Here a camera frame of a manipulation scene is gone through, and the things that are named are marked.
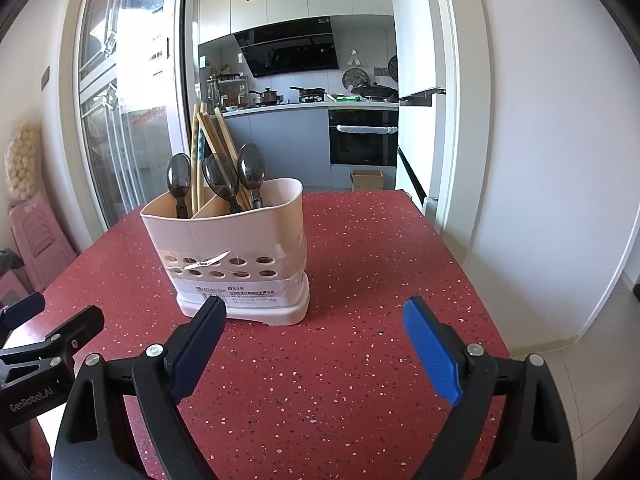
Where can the green packet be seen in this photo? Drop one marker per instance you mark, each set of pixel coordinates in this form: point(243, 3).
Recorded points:
point(344, 96)

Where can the yellow patterned wooden chopstick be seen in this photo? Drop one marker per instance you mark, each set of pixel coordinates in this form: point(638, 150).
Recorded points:
point(195, 130)

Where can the round black wall rack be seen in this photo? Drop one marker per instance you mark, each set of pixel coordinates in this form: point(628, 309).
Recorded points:
point(393, 67)

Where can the spice rack with bottles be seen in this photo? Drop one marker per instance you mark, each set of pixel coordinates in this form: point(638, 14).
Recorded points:
point(227, 87)

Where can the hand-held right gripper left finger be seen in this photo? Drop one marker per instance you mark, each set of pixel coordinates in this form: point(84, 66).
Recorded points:
point(195, 355)

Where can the white upper kitchen cabinets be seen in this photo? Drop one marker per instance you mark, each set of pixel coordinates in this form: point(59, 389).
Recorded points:
point(290, 0)

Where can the black frying pan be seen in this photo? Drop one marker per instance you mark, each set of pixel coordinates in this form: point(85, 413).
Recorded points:
point(310, 94)

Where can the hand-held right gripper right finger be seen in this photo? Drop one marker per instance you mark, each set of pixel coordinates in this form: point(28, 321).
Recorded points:
point(432, 350)

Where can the grey base kitchen cabinets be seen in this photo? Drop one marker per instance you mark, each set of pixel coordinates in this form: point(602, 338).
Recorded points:
point(285, 145)

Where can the sliding glass door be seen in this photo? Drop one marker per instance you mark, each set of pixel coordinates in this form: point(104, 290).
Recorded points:
point(125, 85)

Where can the white refrigerator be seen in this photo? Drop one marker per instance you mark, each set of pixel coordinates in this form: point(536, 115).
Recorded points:
point(415, 35)

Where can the bag of pale round snacks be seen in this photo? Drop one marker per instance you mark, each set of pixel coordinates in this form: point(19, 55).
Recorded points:
point(22, 160)

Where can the black built-in oven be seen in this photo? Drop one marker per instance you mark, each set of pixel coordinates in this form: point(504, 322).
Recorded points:
point(362, 145)

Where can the stack of pink plastic stools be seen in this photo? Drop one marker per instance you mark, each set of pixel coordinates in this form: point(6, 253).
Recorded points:
point(42, 240)

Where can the grey wall switch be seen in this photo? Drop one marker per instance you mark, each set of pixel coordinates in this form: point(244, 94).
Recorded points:
point(45, 78)

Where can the dark translucent plastic spoon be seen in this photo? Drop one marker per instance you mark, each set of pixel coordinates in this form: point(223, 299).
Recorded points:
point(179, 175)
point(220, 175)
point(251, 165)

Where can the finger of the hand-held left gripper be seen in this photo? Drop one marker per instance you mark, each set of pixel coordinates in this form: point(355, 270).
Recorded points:
point(77, 327)
point(22, 308)

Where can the black plastic bag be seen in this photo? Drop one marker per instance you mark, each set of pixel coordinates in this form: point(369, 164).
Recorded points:
point(7, 260)

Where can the black wok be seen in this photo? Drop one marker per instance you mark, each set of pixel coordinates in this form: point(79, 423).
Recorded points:
point(375, 92)

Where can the metal cooking pot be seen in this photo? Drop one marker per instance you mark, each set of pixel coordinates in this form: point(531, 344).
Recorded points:
point(269, 96)

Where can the black range hood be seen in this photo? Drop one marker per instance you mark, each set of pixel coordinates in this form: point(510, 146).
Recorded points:
point(290, 52)

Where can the round metal strainer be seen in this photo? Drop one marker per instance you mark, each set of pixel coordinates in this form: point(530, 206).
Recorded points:
point(356, 81)

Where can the beige plastic utensil holder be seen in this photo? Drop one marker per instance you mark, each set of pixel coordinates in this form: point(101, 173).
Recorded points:
point(235, 240)

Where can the cardboard box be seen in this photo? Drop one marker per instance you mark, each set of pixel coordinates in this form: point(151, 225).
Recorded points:
point(366, 181)

